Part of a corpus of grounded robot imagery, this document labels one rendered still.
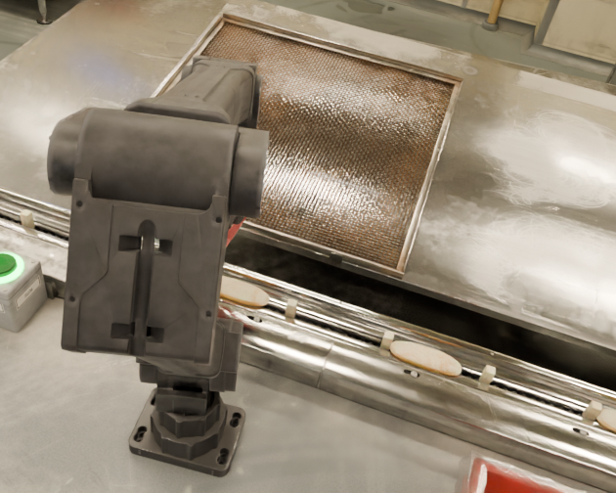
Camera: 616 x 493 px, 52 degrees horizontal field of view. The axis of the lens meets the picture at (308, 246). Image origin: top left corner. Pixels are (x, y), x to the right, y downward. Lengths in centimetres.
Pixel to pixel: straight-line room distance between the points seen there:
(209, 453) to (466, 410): 32
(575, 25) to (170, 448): 378
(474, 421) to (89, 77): 104
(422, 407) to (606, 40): 362
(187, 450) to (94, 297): 44
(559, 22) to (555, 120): 296
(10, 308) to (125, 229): 57
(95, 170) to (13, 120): 100
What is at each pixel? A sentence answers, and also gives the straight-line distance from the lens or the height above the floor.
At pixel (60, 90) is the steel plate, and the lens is 141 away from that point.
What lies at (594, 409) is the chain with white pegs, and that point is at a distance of 91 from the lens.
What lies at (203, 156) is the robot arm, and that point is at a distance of 32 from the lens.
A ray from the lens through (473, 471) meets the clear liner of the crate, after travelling 72.
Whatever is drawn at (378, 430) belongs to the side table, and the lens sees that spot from 83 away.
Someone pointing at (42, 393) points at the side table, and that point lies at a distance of 85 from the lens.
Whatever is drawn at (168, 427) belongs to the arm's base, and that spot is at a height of 87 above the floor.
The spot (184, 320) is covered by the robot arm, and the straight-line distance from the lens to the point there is 33.
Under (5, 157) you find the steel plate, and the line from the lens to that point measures 122.
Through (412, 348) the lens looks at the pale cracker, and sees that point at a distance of 87.
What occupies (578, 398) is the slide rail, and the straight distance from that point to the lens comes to 94.
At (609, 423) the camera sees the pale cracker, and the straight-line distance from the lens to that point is 93.
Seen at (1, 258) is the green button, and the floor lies 91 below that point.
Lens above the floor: 151
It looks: 42 degrees down
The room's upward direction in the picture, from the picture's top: 11 degrees clockwise
